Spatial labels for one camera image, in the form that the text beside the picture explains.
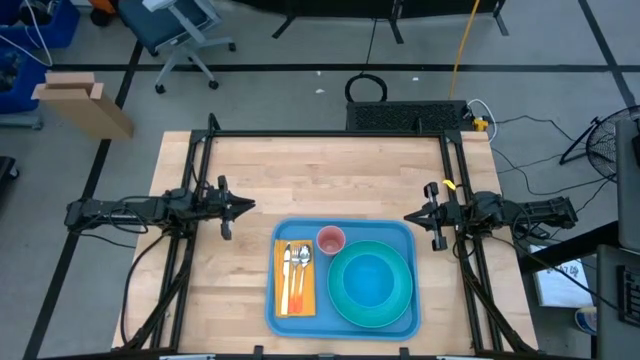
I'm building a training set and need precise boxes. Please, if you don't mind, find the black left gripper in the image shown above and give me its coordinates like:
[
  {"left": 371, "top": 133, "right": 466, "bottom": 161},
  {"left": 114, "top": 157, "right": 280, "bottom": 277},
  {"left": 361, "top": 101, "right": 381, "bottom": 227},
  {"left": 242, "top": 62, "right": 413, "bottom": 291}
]
[{"left": 202, "top": 174, "right": 257, "bottom": 241}]

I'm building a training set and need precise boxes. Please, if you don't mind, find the yellow cloth napkin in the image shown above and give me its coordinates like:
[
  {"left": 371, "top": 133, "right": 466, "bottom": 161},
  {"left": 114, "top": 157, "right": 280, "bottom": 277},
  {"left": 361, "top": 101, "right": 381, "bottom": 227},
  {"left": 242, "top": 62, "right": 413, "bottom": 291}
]
[{"left": 273, "top": 238, "right": 318, "bottom": 319}]

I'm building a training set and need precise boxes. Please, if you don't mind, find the black curtain partition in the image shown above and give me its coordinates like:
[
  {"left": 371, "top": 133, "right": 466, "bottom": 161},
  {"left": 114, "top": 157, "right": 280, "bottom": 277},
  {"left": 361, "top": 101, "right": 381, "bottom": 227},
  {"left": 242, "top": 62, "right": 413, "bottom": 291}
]
[{"left": 232, "top": 0, "right": 511, "bottom": 46}]

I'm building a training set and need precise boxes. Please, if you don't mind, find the blue plastic tray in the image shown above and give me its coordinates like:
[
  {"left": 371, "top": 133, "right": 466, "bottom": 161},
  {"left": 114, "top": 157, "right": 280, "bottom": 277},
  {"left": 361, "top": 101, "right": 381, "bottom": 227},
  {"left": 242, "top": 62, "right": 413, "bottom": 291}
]
[{"left": 263, "top": 215, "right": 422, "bottom": 342}]

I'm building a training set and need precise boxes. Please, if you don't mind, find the white printed sheet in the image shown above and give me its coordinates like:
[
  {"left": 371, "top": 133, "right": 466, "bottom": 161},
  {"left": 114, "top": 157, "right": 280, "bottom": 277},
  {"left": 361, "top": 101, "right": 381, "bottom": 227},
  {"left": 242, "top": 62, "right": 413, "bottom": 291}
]
[{"left": 532, "top": 244, "right": 595, "bottom": 309}]

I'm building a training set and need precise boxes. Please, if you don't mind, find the black coiled cable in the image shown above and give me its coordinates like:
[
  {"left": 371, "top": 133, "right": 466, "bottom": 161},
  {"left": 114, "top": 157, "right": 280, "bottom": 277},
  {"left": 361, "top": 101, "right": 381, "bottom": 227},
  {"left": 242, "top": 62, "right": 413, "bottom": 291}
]
[{"left": 343, "top": 72, "right": 390, "bottom": 105}]

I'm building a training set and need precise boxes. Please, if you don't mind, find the black perforated computer case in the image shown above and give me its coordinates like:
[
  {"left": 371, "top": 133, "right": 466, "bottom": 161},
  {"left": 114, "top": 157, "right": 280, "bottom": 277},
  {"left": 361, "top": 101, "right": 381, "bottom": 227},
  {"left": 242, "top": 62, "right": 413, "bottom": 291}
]
[{"left": 345, "top": 99, "right": 471, "bottom": 134}]

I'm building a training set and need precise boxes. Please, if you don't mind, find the blue office chair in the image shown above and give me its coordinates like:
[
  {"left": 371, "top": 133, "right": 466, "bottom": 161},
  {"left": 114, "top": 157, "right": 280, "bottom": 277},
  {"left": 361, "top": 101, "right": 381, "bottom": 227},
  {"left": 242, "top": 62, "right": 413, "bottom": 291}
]
[{"left": 117, "top": 0, "right": 237, "bottom": 95}]

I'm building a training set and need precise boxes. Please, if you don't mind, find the silver knife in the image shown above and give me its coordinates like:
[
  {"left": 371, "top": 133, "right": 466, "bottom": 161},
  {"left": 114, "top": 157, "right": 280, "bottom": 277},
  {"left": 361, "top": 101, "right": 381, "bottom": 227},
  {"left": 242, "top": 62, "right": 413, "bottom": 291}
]
[{"left": 279, "top": 242, "right": 293, "bottom": 317}]

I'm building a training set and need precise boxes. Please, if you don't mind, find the silver fork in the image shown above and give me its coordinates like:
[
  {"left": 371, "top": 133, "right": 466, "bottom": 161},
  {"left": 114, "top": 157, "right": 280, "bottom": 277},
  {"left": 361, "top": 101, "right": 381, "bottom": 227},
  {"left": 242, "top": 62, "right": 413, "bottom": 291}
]
[{"left": 289, "top": 246, "right": 301, "bottom": 315}]

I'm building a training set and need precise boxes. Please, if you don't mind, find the green plastic plate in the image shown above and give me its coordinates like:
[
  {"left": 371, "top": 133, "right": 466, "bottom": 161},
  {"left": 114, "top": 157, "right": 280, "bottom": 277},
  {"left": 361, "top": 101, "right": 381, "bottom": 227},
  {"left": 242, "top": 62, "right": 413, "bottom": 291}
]
[{"left": 326, "top": 239, "right": 415, "bottom": 330}]

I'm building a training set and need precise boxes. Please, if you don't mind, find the black floor cable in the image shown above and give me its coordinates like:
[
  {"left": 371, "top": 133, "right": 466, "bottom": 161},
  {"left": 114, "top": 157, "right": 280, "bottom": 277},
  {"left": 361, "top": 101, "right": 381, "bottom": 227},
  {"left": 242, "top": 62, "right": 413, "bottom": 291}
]
[{"left": 489, "top": 114, "right": 621, "bottom": 199}]

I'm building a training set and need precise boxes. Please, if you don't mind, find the pink plastic cup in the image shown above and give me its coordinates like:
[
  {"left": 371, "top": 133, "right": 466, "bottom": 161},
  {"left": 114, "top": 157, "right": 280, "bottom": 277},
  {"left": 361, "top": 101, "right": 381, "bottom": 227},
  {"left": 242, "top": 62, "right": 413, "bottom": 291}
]
[{"left": 316, "top": 224, "right": 347, "bottom": 257}]

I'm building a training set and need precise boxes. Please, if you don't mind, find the silver spoon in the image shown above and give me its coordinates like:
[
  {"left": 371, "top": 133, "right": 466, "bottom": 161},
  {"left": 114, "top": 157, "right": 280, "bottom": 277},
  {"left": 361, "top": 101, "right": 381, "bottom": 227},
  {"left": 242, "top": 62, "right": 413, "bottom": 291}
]
[{"left": 294, "top": 243, "right": 314, "bottom": 314}]

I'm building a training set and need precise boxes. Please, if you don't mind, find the black aluminium table frame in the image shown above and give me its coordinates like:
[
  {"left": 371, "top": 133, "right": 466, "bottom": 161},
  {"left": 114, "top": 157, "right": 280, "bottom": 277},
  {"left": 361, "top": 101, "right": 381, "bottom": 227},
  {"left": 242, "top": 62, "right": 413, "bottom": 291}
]
[{"left": 119, "top": 112, "right": 539, "bottom": 360}]

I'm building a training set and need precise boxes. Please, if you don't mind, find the blue white round object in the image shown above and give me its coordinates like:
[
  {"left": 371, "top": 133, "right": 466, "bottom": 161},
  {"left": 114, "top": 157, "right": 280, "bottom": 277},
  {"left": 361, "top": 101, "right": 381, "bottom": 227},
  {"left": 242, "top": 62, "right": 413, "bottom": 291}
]
[{"left": 574, "top": 306, "right": 599, "bottom": 336}]

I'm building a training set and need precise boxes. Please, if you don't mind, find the yellow hanging cable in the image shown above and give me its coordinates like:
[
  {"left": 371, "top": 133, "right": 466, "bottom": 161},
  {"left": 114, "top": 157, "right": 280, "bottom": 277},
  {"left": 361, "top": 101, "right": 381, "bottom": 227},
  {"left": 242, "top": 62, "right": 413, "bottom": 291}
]
[{"left": 448, "top": 0, "right": 482, "bottom": 100}]

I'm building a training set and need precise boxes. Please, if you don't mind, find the white power cable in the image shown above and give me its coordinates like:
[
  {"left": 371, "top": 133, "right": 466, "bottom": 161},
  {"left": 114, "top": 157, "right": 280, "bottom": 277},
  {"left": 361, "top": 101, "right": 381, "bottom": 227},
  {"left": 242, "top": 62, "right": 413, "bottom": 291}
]
[{"left": 467, "top": 97, "right": 499, "bottom": 144}]

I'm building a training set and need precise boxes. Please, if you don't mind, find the blue plastic bowl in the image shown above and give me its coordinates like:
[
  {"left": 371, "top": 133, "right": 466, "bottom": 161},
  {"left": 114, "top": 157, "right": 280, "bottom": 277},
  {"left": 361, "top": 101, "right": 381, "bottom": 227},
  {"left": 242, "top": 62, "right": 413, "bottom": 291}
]
[{"left": 340, "top": 251, "right": 399, "bottom": 310}]

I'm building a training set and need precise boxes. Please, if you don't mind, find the long open cardboard box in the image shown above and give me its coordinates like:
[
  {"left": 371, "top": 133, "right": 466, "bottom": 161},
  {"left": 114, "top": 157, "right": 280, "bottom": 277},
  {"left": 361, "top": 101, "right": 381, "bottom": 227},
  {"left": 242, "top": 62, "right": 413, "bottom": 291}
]
[{"left": 30, "top": 71, "right": 135, "bottom": 141}]

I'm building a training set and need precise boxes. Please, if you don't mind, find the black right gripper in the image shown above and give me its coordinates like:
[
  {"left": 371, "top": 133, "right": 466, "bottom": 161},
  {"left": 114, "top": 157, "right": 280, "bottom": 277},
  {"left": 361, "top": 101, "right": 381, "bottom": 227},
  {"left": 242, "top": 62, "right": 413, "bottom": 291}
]
[{"left": 403, "top": 181, "right": 469, "bottom": 253}]

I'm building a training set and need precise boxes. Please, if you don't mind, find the thin white cable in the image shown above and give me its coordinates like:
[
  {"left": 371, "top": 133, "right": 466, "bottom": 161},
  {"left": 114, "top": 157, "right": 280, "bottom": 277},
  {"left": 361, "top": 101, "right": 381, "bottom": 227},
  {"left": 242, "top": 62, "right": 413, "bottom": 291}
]
[{"left": 0, "top": 0, "right": 54, "bottom": 69}]

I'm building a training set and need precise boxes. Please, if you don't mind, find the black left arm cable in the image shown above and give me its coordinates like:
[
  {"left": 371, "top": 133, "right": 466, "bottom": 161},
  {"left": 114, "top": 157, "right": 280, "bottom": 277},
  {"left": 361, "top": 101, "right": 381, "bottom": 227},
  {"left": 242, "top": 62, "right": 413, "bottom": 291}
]
[{"left": 107, "top": 194, "right": 169, "bottom": 346}]

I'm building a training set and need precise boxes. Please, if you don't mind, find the blue storage bin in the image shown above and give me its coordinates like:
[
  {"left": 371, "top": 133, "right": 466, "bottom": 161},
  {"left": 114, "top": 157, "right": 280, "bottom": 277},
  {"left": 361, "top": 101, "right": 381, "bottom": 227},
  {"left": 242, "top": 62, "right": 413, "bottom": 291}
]
[
  {"left": 0, "top": 0, "right": 81, "bottom": 51},
  {"left": 0, "top": 47, "right": 49, "bottom": 115}
]

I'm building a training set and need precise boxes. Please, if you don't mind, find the black wire floor fan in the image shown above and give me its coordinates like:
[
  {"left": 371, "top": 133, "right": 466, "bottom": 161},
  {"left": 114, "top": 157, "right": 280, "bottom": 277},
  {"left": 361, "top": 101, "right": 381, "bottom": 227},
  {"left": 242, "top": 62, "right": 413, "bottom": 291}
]
[{"left": 558, "top": 104, "right": 640, "bottom": 184}]

